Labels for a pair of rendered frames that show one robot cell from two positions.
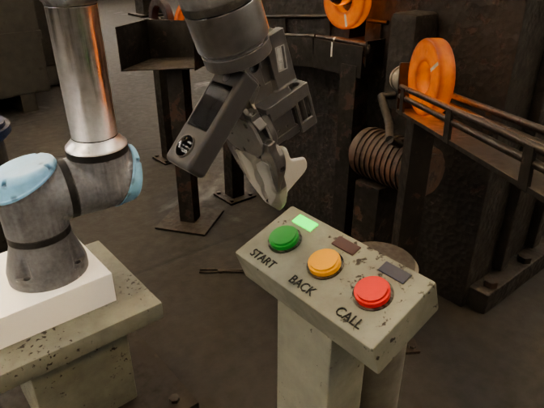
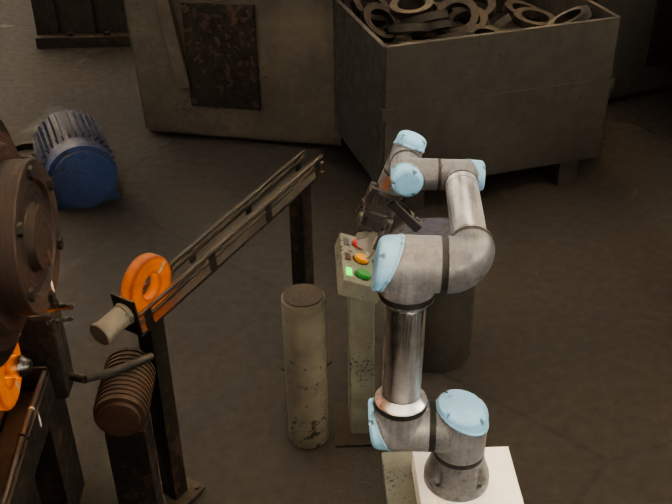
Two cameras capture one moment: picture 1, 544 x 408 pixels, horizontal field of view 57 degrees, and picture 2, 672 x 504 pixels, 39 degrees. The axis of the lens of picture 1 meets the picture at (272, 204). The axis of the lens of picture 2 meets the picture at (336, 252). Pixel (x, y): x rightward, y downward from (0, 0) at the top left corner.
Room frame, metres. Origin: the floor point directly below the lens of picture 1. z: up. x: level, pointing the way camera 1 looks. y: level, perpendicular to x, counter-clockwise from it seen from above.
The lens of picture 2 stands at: (2.24, 1.19, 1.99)
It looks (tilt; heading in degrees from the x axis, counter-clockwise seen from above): 32 degrees down; 218
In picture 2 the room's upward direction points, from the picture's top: 1 degrees counter-clockwise
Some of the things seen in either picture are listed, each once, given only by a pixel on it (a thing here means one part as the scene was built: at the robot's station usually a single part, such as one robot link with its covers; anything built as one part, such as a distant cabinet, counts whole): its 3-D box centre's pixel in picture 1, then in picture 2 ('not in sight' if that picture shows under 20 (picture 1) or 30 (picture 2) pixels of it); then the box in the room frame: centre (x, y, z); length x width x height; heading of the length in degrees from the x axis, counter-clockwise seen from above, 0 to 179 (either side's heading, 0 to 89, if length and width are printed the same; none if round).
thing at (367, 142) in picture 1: (386, 231); (136, 450); (1.16, -0.31, 0.27); 0.22 x 0.13 x 0.53; 39
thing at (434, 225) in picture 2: not in sight; (434, 296); (0.07, -0.09, 0.22); 0.32 x 0.32 x 0.43
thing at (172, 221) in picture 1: (177, 130); not in sight; (1.72, 0.34, 0.36); 0.26 x 0.20 x 0.72; 74
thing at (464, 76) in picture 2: not in sight; (459, 79); (-1.20, -0.77, 0.39); 1.03 x 0.83 x 0.77; 144
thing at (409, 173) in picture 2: not in sight; (413, 174); (0.58, 0.14, 0.95); 0.11 x 0.11 x 0.08; 35
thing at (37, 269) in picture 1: (44, 248); (457, 462); (0.84, 0.45, 0.41); 0.15 x 0.15 x 0.10
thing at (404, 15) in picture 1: (410, 61); (40, 349); (1.33, -0.36, 0.68); 0.11 x 0.08 x 0.24; 129
